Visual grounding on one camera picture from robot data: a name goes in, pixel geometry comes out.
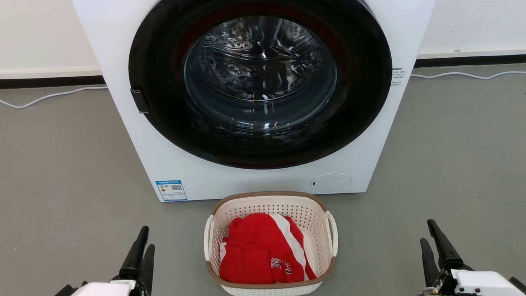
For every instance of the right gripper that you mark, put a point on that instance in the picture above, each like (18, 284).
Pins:
(481, 283)

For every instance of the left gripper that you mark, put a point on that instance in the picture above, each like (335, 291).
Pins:
(107, 289)

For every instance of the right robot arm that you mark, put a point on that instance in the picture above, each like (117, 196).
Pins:
(518, 285)

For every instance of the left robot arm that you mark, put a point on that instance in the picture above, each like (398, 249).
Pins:
(68, 291)

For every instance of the white brown-rimmed laundry basket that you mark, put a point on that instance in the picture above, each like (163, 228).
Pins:
(263, 203)

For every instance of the blue energy label sticker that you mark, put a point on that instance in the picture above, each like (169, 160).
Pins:
(171, 190)

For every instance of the red white-striped garment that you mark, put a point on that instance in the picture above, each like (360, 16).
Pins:
(250, 250)

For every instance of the white garment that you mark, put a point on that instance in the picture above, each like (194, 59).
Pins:
(311, 250)

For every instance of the round white filter cover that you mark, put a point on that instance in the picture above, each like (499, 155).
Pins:
(331, 183)

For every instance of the black round washer door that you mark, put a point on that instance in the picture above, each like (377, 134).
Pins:
(164, 123)

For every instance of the white front-load washing machine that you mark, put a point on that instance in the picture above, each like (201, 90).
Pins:
(263, 181)

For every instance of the small printed text sticker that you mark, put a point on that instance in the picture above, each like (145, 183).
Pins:
(397, 76)

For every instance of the black baseboard strip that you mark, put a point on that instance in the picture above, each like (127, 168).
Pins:
(468, 61)
(49, 82)

